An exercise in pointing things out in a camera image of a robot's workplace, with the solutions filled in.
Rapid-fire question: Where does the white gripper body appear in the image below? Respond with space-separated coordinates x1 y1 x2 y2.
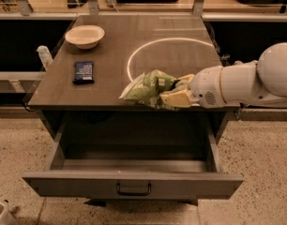
189 66 226 109

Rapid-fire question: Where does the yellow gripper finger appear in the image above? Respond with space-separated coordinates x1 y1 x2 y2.
175 74 195 88
160 89 194 108

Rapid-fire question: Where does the green jalapeno chip bag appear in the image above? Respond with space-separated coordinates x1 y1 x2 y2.
120 69 179 111

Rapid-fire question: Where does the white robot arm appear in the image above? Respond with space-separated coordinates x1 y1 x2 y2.
160 42 287 109

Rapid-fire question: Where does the grey cabinet with table top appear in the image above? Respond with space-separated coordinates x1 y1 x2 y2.
29 15 227 137

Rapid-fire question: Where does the open grey top drawer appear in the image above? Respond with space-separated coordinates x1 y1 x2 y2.
23 112 243 202

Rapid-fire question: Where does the dark blue snack bar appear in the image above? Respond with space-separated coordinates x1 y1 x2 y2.
73 62 94 84

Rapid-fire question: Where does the white bowl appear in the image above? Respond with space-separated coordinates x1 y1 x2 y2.
65 25 105 50

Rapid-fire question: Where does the white plastic bottle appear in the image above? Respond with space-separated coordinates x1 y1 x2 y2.
37 45 53 68

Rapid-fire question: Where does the white object bottom left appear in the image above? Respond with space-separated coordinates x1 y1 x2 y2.
0 201 17 225

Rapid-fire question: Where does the black drawer handle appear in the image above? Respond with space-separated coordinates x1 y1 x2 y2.
116 183 152 197

